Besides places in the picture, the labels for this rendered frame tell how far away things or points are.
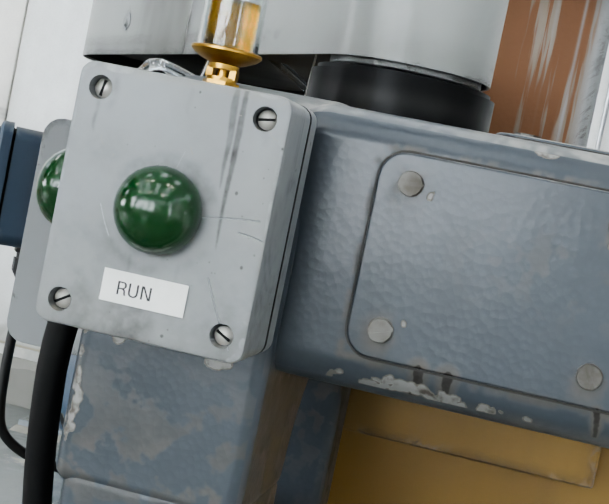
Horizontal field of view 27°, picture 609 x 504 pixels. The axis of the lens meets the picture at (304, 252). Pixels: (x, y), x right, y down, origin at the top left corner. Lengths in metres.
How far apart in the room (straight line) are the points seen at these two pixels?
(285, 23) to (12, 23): 5.62
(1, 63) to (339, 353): 5.81
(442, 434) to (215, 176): 0.32
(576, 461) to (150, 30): 0.38
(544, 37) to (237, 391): 0.55
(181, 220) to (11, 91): 5.83
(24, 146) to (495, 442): 0.41
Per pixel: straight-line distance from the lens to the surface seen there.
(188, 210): 0.41
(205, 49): 0.50
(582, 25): 0.96
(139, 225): 0.41
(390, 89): 0.57
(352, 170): 0.46
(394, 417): 0.71
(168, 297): 0.42
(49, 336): 0.50
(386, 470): 0.76
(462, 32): 0.58
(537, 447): 0.70
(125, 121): 0.43
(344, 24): 0.59
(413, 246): 0.45
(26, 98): 6.17
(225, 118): 0.42
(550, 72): 0.95
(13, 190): 0.93
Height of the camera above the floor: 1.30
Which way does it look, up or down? 3 degrees down
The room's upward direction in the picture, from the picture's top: 12 degrees clockwise
